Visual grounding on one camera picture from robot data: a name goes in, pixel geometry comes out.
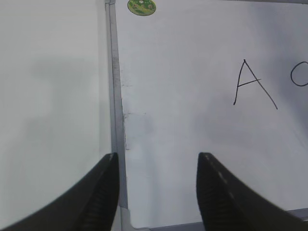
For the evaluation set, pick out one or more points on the white board with aluminium frame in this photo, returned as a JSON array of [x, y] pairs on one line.
[[228, 77]]

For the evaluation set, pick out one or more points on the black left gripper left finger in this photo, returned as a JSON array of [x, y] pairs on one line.
[[89, 205]]

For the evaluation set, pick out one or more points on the round green magnet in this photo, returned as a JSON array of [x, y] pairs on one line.
[[141, 7]]

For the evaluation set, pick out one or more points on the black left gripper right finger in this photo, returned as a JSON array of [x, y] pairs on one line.
[[227, 204]]

